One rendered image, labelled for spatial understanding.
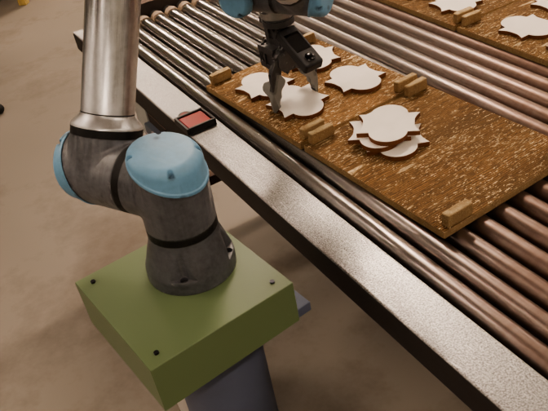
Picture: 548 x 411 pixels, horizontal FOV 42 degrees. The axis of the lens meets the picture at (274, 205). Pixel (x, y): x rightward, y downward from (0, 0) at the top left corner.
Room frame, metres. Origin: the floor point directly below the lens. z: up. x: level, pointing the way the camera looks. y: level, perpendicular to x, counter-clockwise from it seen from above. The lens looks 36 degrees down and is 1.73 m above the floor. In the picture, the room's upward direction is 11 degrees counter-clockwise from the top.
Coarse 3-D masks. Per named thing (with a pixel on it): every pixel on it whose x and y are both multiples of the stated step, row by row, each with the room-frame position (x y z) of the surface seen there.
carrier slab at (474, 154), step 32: (416, 96) 1.40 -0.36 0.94; (448, 96) 1.37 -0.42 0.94; (448, 128) 1.25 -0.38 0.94; (480, 128) 1.22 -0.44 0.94; (512, 128) 1.20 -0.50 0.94; (320, 160) 1.24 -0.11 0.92; (352, 160) 1.20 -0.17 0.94; (384, 160) 1.17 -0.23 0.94; (416, 160) 1.15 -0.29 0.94; (448, 160) 1.13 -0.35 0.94; (480, 160) 1.11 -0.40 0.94; (512, 160) 1.09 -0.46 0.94; (544, 160) 1.07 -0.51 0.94; (384, 192) 1.07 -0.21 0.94; (416, 192) 1.05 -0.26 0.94; (448, 192) 1.03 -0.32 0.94; (480, 192) 1.01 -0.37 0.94; (512, 192) 1.00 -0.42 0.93
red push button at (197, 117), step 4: (200, 112) 1.54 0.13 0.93; (188, 116) 1.53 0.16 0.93; (192, 116) 1.52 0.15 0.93; (196, 116) 1.52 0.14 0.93; (200, 116) 1.52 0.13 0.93; (204, 116) 1.51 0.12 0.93; (180, 120) 1.51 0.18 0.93; (184, 120) 1.51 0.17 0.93; (188, 120) 1.51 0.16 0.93; (192, 120) 1.50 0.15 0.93; (196, 120) 1.50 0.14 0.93; (200, 120) 1.50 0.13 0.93; (204, 120) 1.49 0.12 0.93; (184, 124) 1.49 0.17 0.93; (188, 124) 1.49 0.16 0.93; (192, 124) 1.48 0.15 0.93; (196, 124) 1.48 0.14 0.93
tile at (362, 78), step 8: (336, 72) 1.57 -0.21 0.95; (344, 72) 1.56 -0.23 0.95; (352, 72) 1.56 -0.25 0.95; (360, 72) 1.55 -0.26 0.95; (368, 72) 1.54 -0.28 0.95; (376, 72) 1.53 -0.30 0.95; (384, 72) 1.53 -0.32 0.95; (336, 80) 1.53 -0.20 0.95; (344, 80) 1.52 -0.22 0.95; (352, 80) 1.51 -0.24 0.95; (360, 80) 1.51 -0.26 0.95; (368, 80) 1.50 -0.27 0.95; (376, 80) 1.49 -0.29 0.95; (336, 88) 1.51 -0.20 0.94; (344, 88) 1.48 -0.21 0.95; (352, 88) 1.48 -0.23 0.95; (360, 88) 1.47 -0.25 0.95; (368, 88) 1.46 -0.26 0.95; (376, 88) 1.47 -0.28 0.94
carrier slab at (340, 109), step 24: (336, 48) 1.73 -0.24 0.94; (240, 72) 1.70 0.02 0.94; (264, 72) 1.67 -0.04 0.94; (216, 96) 1.61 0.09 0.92; (240, 96) 1.56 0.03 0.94; (336, 96) 1.47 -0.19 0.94; (360, 96) 1.45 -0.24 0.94; (384, 96) 1.43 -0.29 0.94; (264, 120) 1.42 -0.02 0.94; (288, 120) 1.40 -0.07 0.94; (312, 120) 1.38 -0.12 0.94; (336, 120) 1.36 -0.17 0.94
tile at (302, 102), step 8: (288, 88) 1.52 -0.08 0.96; (296, 88) 1.51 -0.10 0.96; (304, 88) 1.50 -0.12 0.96; (288, 96) 1.48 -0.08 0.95; (296, 96) 1.47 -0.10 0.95; (304, 96) 1.47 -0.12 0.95; (312, 96) 1.46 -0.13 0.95; (320, 96) 1.46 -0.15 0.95; (328, 96) 1.46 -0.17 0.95; (288, 104) 1.45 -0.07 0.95; (296, 104) 1.44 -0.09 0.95; (304, 104) 1.43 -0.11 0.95; (312, 104) 1.43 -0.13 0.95; (320, 104) 1.42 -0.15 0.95; (280, 112) 1.43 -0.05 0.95; (288, 112) 1.42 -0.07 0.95; (296, 112) 1.41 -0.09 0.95; (304, 112) 1.41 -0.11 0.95; (312, 112) 1.40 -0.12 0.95; (320, 112) 1.40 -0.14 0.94
